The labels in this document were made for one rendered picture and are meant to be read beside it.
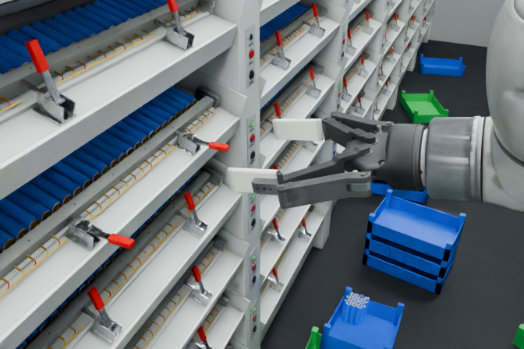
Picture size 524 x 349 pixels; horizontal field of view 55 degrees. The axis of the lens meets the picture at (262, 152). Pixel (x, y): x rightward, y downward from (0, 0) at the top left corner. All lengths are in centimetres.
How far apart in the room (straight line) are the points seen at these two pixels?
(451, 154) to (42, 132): 44
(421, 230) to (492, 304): 35
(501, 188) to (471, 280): 158
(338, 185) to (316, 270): 147
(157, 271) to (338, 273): 116
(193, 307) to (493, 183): 75
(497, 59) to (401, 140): 19
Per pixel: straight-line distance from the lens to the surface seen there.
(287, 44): 136
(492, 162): 53
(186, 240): 99
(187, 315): 111
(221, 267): 120
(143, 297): 90
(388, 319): 186
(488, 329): 195
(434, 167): 54
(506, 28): 38
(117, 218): 76
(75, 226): 71
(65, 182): 77
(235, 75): 98
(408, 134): 56
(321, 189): 53
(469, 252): 222
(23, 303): 67
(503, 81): 40
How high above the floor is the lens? 139
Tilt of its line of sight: 31 degrees down
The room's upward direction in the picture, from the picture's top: straight up
